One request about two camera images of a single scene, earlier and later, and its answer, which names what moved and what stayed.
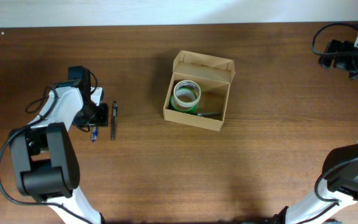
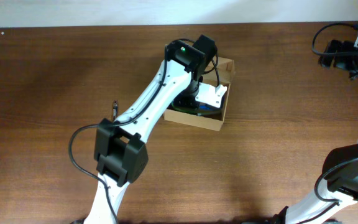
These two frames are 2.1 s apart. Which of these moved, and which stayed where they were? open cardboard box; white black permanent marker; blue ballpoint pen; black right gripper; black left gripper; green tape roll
Moved: blue ballpoint pen; black left gripper
Stayed: white black permanent marker; open cardboard box; black right gripper; green tape roll
